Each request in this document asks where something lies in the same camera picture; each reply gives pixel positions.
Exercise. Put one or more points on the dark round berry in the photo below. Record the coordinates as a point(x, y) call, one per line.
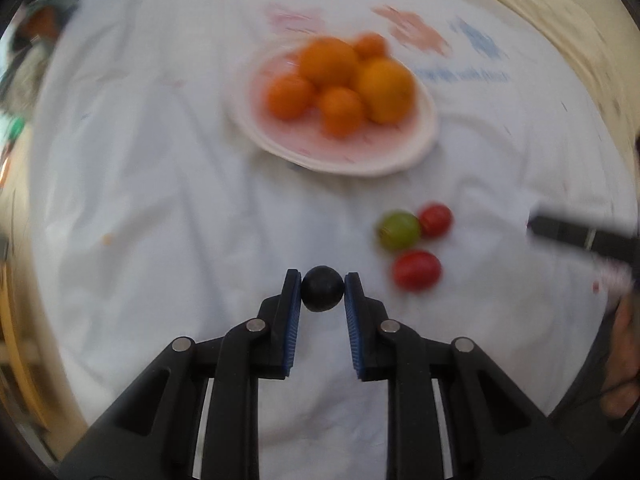
point(322, 288)

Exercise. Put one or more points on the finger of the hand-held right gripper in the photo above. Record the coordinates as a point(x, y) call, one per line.
point(575, 232)

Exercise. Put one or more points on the person's right hand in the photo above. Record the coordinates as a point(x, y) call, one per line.
point(622, 355)

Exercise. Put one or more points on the medium orange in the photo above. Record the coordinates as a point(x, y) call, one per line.
point(328, 62)

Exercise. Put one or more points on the cream floral blanket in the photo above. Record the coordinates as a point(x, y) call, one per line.
point(565, 15)

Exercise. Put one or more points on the red cherry tomato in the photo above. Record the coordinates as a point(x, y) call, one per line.
point(435, 219)
point(416, 270)

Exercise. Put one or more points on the green cherry tomato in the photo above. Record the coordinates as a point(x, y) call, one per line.
point(398, 230)

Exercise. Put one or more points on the large orange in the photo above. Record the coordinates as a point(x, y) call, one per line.
point(385, 91)

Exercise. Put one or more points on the teal orange quilt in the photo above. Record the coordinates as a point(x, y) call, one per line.
point(42, 22)

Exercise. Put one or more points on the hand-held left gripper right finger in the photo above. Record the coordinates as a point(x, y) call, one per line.
point(354, 332)

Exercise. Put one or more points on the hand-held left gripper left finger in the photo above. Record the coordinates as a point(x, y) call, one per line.
point(290, 330)

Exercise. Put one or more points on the small mandarin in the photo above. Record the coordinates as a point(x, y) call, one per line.
point(370, 45)
point(290, 96)
point(341, 111)

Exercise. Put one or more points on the pink strawberry plate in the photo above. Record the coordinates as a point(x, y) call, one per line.
point(332, 125)

